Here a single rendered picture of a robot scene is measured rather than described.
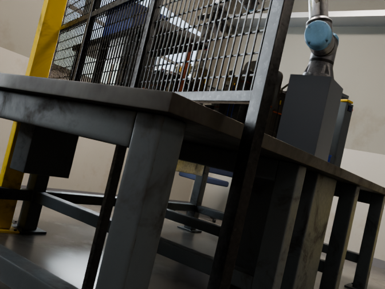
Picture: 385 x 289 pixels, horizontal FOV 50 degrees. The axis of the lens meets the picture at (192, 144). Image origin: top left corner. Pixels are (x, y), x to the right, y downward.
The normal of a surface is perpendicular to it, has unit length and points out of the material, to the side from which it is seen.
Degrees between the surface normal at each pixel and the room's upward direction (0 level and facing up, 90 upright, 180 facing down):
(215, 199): 90
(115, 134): 90
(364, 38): 90
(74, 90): 90
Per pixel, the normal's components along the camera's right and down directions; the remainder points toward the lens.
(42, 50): 0.57, 0.10
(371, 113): -0.56, -0.17
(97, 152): 0.80, 0.16
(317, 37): -0.44, -0.01
